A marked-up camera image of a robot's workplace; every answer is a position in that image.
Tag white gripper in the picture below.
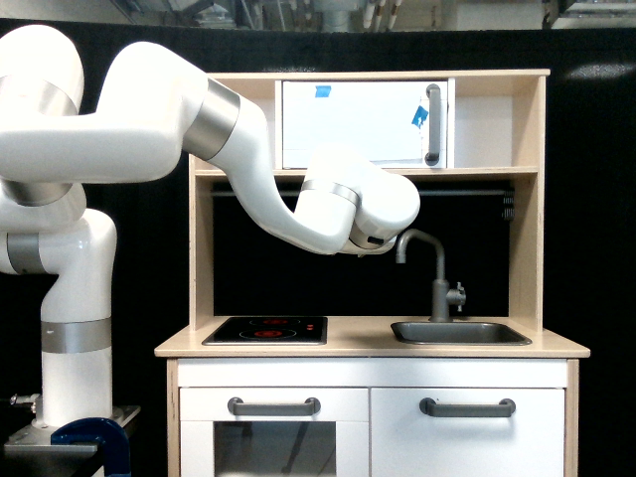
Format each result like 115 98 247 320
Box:
346 237 397 256

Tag grey toy faucet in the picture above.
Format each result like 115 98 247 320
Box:
396 229 466 323

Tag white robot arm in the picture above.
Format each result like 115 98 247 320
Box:
1 25 420 428

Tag grey sink basin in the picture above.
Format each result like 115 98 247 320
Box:
391 322 532 346

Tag black toy stovetop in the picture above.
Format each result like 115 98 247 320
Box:
202 315 328 346

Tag white microwave door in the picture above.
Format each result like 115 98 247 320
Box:
281 80 449 169

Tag blue tape piece right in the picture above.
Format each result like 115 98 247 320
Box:
411 105 429 128

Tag blue tape piece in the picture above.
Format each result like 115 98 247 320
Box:
411 105 429 128
315 84 332 98

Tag blue tape piece top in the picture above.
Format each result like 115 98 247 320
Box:
315 84 332 98

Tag white cabinet door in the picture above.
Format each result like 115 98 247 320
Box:
370 388 564 476

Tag white oven door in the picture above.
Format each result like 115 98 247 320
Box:
180 388 371 476

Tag blue C-clamp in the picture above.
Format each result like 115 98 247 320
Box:
50 417 132 477

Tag wooden play kitchen frame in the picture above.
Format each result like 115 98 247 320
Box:
155 70 589 476

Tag black rail hooks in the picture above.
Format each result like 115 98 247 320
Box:
502 189 515 222

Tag grey oven door handle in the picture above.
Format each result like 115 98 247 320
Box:
228 397 322 417

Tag grey microwave door handle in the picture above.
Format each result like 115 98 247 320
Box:
424 84 442 167

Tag grey cabinet door handle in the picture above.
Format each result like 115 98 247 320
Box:
419 397 516 418

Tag silver cable connector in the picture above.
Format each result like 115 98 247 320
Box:
9 394 41 412

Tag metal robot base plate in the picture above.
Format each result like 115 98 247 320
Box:
4 405 141 454

